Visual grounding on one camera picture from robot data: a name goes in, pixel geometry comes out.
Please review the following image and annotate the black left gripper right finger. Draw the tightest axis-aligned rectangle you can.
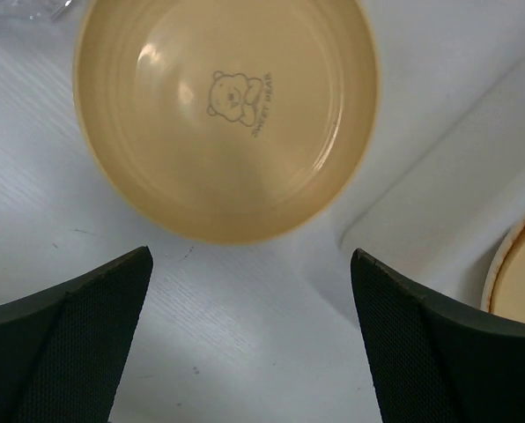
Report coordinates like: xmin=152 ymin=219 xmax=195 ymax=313
xmin=351 ymin=249 xmax=525 ymax=422

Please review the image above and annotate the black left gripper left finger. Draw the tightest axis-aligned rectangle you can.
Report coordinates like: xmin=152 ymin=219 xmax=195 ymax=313
xmin=0 ymin=247 xmax=152 ymax=422

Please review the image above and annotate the yellow bear plate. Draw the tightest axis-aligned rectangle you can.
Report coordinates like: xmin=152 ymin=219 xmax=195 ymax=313
xmin=481 ymin=217 xmax=525 ymax=323
xmin=73 ymin=1 xmax=381 ymax=244

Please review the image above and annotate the translucent white plastic bin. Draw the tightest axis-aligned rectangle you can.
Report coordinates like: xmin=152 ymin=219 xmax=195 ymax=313
xmin=341 ymin=60 xmax=525 ymax=307

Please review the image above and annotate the clear glass far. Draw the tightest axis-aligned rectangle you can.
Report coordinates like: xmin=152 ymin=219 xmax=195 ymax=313
xmin=0 ymin=0 xmax=73 ymax=21

